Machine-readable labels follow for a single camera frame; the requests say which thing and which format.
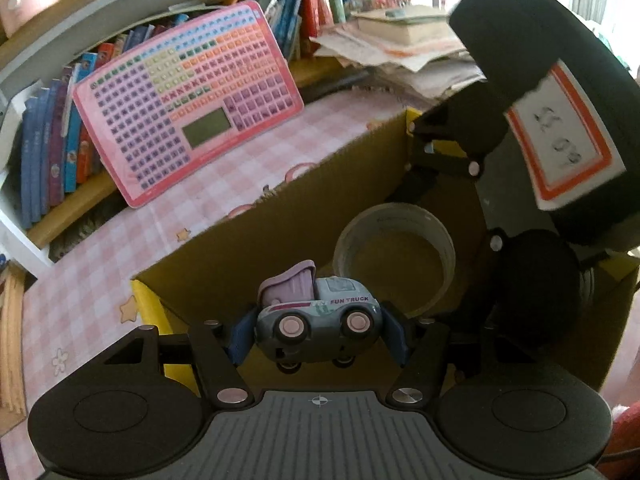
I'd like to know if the pink learning tablet toy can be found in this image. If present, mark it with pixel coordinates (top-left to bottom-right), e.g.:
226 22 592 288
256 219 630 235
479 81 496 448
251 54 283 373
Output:
72 0 305 209

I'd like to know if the stack of papers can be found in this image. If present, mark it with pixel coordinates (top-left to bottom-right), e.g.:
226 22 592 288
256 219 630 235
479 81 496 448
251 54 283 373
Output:
309 20 487 102

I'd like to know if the clear tape roll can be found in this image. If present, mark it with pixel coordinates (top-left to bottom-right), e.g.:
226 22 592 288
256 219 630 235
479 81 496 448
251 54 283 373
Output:
332 203 457 317

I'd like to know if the thick green-covered book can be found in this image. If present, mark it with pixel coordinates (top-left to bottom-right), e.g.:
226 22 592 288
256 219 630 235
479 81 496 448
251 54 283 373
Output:
354 6 452 47

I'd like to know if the yellow cardboard box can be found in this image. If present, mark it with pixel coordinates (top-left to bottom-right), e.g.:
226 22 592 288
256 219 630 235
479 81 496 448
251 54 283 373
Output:
131 107 640 397

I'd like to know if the grey toy truck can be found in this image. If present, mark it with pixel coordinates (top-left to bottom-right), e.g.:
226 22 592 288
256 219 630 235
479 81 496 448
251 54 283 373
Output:
255 260 384 374

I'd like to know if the pink checked tablecloth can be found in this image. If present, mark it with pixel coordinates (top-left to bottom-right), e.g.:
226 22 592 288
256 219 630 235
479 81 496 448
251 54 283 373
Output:
0 92 416 480

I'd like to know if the row of red and blue books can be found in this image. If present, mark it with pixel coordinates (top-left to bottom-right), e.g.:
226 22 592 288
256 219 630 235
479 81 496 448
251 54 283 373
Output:
247 0 391 63

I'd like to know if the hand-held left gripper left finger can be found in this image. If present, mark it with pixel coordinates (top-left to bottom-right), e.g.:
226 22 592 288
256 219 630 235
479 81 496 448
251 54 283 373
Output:
102 307 260 408

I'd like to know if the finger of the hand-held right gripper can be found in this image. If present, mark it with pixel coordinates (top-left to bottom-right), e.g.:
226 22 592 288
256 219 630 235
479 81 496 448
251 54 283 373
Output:
470 227 513 333
407 82 507 179

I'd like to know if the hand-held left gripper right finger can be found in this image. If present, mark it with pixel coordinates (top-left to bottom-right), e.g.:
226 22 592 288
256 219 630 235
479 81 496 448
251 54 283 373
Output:
381 302 538 407

